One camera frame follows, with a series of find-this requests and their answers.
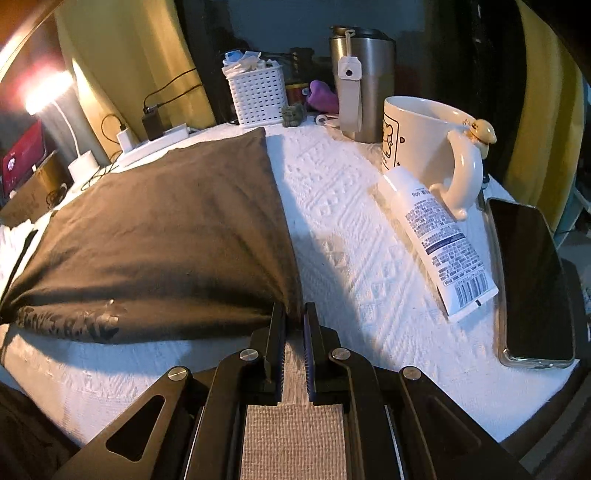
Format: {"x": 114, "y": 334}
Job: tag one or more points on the stainless steel tumbler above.
{"x": 374, "y": 83}

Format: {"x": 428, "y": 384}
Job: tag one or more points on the black smartphone in clear case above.
{"x": 531, "y": 286}

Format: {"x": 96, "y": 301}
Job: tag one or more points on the white textured blanket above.
{"x": 360, "y": 286}

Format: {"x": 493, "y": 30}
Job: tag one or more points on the black charger plug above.
{"x": 152, "y": 123}

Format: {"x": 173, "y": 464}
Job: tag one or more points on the tablet with red screen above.
{"x": 23, "y": 157}

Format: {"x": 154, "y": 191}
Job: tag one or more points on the yellow curtain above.
{"x": 138, "y": 46}
{"x": 545, "y": 115}

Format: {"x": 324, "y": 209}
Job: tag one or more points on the white cream tube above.
{"x": 443, "y": 244}

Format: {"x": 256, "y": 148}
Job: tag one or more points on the dark brown t-shirt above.
{"x": 161, "y": 230}

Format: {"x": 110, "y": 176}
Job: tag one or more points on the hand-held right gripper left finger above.
{"x": 278, "y": 350}

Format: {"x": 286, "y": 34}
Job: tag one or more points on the cream cartoon mug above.
{"x": 415, "y": 134}

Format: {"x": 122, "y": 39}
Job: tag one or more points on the cardboard box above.
{"x": 41, "y": 191}

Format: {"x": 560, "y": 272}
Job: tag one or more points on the small grey figurine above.
{"x": 293, "y": 116}

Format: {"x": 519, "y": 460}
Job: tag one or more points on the packets in basket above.
{"x": 244, "y": 62}

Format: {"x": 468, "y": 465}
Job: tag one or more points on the white woven plastic basket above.
{"x": 256, "y": 99}

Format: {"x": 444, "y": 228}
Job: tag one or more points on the white charger plug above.
{"x": 125, "y": 141}

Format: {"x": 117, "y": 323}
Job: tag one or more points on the white desk lamp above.
{"x": 84, "y": 167}

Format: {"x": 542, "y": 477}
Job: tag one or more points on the white power strip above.
{"x": 161, "y": 139}

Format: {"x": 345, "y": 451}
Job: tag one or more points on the purple soft toy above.
{"x": 323, "y": 94}

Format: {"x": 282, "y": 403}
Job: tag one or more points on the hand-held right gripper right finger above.
{"x": 310, "y": 350}

